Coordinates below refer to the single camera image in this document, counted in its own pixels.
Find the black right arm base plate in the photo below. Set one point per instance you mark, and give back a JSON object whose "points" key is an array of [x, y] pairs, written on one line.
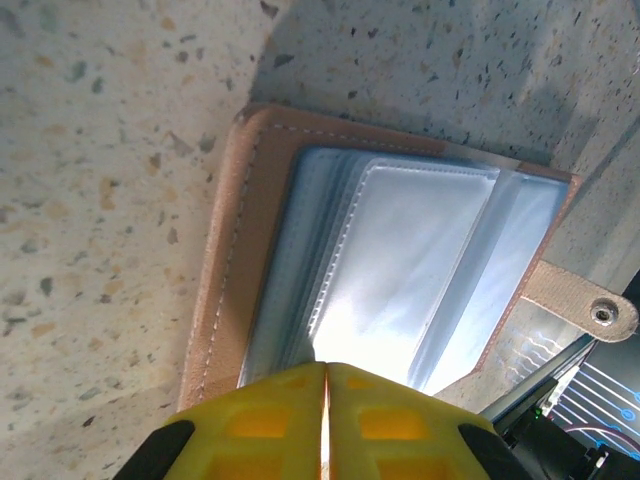
{"points": [[550, 450]]}

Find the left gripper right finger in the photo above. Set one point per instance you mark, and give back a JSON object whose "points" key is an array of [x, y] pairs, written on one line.
{"points": [[400, 440]]}

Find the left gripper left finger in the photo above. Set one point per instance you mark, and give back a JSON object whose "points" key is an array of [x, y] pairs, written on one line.
{"points": [[250, 435]]}

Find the tan leather card holder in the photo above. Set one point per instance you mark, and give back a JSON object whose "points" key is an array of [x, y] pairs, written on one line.
{"points": [[235, 250]]}

